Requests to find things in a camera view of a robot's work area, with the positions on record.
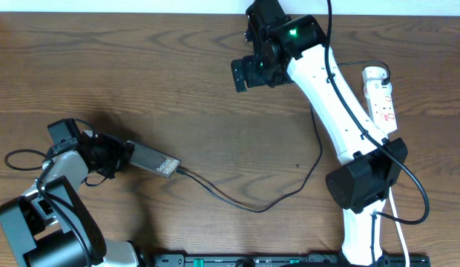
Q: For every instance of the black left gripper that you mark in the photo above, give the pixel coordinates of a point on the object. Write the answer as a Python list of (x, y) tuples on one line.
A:
[(118, 148)]

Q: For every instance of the white USB charger plug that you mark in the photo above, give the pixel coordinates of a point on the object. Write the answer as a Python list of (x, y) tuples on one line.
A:
[(374, 73)]

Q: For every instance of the white power strip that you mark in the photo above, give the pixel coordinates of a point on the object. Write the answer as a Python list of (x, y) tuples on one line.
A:
[(380, 105)]

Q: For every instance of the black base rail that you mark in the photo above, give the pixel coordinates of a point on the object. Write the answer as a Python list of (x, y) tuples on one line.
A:
[(314, 259)]

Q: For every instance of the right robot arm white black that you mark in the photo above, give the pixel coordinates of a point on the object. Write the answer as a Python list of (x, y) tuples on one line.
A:
[(290, 50)]

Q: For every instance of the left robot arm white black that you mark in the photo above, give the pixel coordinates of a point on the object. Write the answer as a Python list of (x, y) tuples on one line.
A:
[(49, 225)]

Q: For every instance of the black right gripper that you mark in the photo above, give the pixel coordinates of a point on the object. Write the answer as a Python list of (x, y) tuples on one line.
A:
[(252, 77)]

